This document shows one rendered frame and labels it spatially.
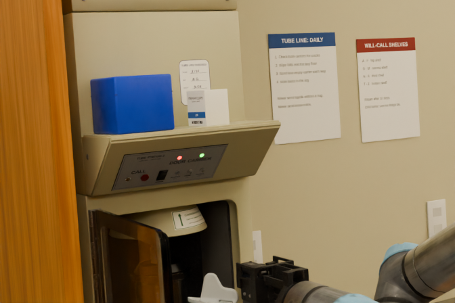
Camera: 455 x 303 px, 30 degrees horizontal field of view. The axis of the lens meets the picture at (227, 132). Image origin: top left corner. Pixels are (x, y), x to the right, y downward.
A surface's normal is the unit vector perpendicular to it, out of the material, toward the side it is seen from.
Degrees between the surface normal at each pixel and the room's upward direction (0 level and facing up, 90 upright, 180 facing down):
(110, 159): 135
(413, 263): 76
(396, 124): 90
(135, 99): 90
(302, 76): 90
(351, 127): 90
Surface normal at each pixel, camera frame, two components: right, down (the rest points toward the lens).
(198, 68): 0.52, 0.01
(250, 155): 0.41, 0.71
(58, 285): -0.85, 0.08
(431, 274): -0.63, 0.43
